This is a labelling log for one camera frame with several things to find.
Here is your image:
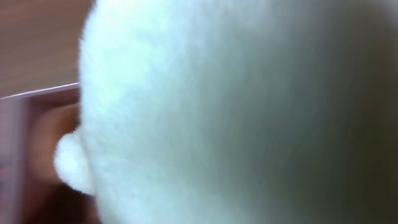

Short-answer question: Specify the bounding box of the brown plush bear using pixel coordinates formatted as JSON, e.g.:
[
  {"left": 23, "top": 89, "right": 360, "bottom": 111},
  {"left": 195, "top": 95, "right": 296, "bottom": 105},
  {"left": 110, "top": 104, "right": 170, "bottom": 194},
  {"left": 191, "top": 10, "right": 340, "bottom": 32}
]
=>
[{"left": 29, "top": 103, "right": 80, "bottom": 184}]

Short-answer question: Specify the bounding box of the white plush duck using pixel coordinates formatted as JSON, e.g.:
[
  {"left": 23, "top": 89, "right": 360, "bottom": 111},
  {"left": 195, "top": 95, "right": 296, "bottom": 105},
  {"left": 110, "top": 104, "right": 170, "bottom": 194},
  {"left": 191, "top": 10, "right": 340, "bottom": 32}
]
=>
[{"left": 54, "top": 0, "right": 397, "bottom": 223}]

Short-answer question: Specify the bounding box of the pink open cardboard box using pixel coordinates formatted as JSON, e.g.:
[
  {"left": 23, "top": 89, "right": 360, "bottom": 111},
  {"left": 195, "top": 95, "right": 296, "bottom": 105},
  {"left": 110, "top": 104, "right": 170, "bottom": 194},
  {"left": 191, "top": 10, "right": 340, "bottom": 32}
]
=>
[{"left": 1, "top": 83, "right": 99, "bottom": 224}]

